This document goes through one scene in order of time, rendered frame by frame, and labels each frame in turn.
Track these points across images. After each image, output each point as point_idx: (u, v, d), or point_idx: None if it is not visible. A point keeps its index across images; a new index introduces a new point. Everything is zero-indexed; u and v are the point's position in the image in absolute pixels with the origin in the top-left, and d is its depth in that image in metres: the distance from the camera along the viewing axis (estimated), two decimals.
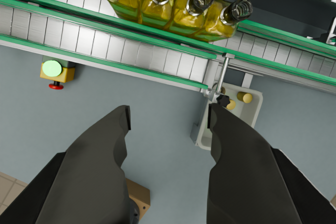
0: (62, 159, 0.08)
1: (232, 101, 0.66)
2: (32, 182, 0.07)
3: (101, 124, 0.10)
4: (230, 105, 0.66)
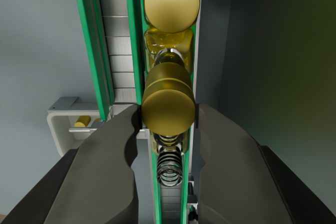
0: (74, 156, 0.08)
1: (171, 96, 0.11)
2: (45, 176, 0.07)
3: (113, 122, 0.10)
4: (164, 116, 0.12)
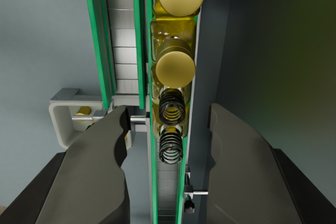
0: (62, 159, 0.08)
1: (178, 56, 0.16)
2: (32, 182, 0.07)
3: (101, 124, 0.10)
4: (172, 71, 0.17)
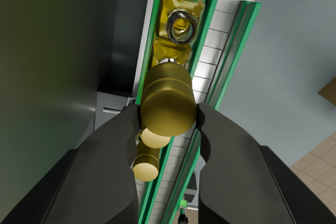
0: (74, 156, 0.08)
1: (152, 145, 0.23)
2: (44, 177, 0.07)
3: (113, 122, 0.10)
4: (158, 137, 0.23)
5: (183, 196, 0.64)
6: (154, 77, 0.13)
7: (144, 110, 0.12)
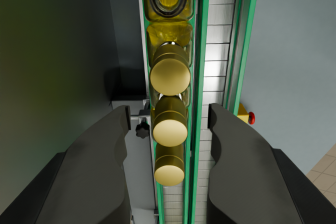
0: (62, 159, 0.08)
1: (168, 144, 0.20)
2: (32, 182, 0.07)
3: (101, 124, 0.10)
4: (172, 133, 0.19)
5: None
6: (160, 53, 0.18)
7: (153, 74, 0.16)
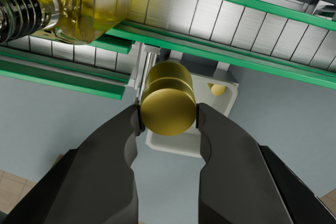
0: (74, 156, 0.08)
1: None
2: (44, 177, 0.07)
3: (113, 122, 0.10)
4: None
5: None
6: None
7: None
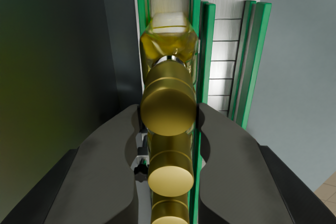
0: (74, 156, 0.08)
1: None
2: (44, 177, 0.07)
3: (113, 122, 0.10)
4: None
5: None
6: (159, 147, 0.16)
7: (151, 179, 0.14)
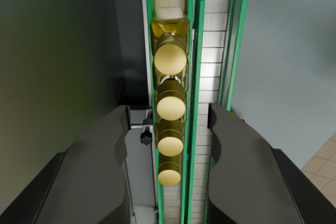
0: (62, 159, 0.08)
1: (168, 154, 0.27)
2: (32, 182, 0.07)
3: (101, 124, 0.10)
4: (172, 146, 0.26)
5: None
6: (163, 89, 0.24)
7: (159, 106, 0.23)
